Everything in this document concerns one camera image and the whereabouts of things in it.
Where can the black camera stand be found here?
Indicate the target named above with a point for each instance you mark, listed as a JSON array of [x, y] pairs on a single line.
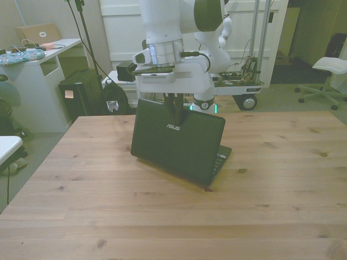
[[89, 46]]

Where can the black backpack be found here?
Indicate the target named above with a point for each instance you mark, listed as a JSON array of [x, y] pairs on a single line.
[[116, 94]]

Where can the pale sticky note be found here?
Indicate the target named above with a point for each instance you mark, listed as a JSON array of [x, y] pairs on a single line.
[[69, 94]]

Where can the pink object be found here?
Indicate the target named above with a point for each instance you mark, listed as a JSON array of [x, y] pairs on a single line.
[[48, 46]]

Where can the pale slippers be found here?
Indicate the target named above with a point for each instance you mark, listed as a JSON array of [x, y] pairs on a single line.
[[15, 165]]

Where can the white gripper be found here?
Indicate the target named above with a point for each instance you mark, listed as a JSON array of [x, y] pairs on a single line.
[[189, 81]]

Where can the black chair backrest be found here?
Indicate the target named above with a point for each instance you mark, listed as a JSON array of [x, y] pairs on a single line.
[[337, 46]]

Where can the black Asus laptop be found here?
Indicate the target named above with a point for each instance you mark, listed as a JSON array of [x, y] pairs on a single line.
[[176, 146]]

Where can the white desk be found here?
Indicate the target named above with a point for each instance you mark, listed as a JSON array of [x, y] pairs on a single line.
[[32, 81]]

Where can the black cube box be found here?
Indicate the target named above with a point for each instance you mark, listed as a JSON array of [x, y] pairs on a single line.
[[122, 72]]

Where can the white office chair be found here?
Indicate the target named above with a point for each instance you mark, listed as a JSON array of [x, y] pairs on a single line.
[[329, 65]]

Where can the white rounded table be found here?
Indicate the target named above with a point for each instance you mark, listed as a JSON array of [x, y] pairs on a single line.
[[8, 147]]

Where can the floral patterned cushion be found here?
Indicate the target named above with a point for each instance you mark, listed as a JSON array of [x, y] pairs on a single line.
[[19, 57]]

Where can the small white side table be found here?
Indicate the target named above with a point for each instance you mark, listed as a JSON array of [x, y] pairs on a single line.
[[119, 82]]

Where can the aluminium frame wheeled cart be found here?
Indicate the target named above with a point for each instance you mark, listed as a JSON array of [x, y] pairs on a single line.
[[249, 103]]

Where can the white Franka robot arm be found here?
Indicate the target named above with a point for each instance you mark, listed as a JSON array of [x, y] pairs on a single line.
[[162, 21]]

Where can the cardboard box with white label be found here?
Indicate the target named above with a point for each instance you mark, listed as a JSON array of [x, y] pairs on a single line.
[[32, 31]]

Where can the black tower case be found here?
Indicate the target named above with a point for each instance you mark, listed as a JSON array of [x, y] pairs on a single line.
[[78, 103]]

